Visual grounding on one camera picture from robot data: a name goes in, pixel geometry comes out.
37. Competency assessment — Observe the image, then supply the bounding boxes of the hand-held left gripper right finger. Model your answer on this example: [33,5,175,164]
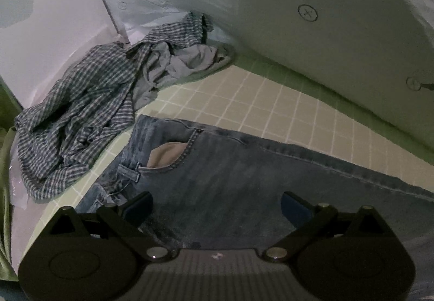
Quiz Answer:
[262,191,390,261]

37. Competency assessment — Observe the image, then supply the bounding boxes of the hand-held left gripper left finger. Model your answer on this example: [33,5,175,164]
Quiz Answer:
[43,191,171,261]

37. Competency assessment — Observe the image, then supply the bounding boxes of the blue denim jeans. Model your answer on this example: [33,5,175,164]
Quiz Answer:
[74,114,434,300]

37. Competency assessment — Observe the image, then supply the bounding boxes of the blue checked shirt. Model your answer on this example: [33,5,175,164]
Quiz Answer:
[14,12,214,203]

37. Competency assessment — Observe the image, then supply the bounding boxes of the green cloth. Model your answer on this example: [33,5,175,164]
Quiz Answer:
[0,125,19,283]

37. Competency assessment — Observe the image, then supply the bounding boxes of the grey cloth garment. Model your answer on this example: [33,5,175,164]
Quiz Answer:
[132,41,233,108]

